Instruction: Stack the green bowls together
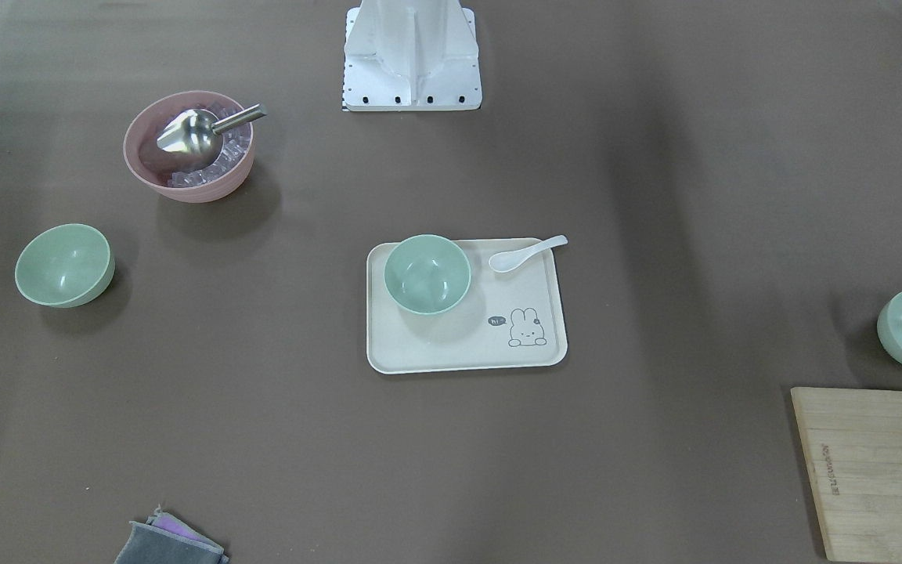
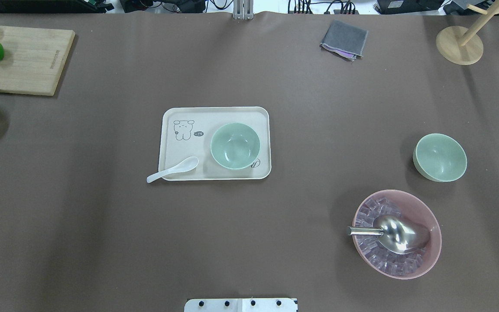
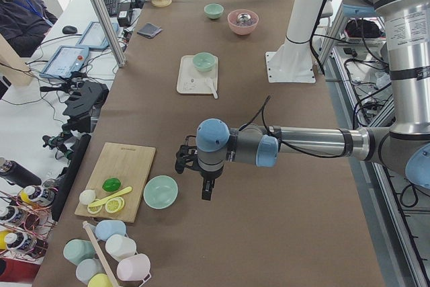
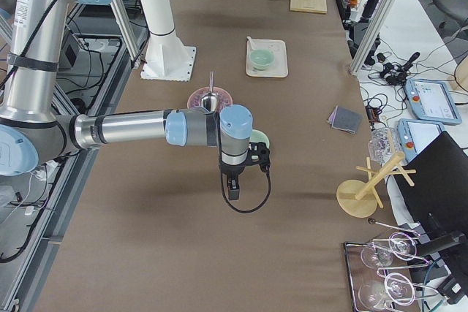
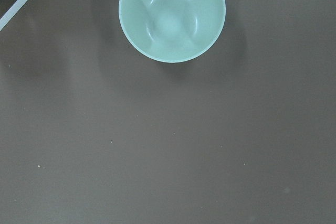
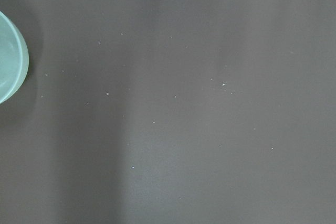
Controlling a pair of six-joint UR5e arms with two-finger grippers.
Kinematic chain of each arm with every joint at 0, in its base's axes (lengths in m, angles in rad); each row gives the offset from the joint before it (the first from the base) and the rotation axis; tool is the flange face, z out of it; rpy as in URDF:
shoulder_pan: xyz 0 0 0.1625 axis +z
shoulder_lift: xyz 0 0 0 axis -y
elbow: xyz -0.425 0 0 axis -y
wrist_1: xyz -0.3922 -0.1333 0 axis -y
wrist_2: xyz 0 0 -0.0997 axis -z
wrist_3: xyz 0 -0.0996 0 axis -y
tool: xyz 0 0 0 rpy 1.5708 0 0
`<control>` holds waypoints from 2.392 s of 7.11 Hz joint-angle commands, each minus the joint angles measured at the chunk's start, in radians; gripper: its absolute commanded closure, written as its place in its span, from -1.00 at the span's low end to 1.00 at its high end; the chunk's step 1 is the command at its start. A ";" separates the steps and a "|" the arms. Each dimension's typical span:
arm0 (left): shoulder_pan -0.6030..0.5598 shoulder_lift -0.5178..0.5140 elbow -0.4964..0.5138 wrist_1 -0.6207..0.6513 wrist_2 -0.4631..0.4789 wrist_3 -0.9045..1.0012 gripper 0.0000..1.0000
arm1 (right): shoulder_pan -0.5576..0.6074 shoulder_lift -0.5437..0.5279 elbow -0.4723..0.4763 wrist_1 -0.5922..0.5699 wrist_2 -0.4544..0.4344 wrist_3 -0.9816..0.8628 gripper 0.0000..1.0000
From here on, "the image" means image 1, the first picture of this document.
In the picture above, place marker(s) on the green bowl on tray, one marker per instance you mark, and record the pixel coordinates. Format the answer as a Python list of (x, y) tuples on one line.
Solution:
[(427, 274)]

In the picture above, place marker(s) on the wooden cutting board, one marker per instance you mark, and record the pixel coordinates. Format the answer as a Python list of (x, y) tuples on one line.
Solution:
[(852, 445)]

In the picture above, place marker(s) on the metal ice scoop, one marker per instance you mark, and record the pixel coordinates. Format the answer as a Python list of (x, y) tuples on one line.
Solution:
[(195, 136)]

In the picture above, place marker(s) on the clear ice cubes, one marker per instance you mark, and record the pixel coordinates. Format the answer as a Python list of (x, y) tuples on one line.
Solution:
[(186, 176)]

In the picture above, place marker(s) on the purple cloth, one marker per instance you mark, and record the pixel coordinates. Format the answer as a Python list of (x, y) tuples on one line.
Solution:
[(168, 522)]

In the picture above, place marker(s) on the white ceramic spoon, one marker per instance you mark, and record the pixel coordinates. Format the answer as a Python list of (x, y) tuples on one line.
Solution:
[(505, 262)]

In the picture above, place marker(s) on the grey folded cloth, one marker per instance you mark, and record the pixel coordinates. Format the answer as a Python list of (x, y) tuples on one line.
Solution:
[(149, 544)]

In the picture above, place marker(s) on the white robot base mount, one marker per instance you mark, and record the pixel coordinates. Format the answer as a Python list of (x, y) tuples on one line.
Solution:
[(418, 56)]

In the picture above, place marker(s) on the cream bunny tray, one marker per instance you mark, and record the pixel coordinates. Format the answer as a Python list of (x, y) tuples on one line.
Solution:
[(507, 320)]

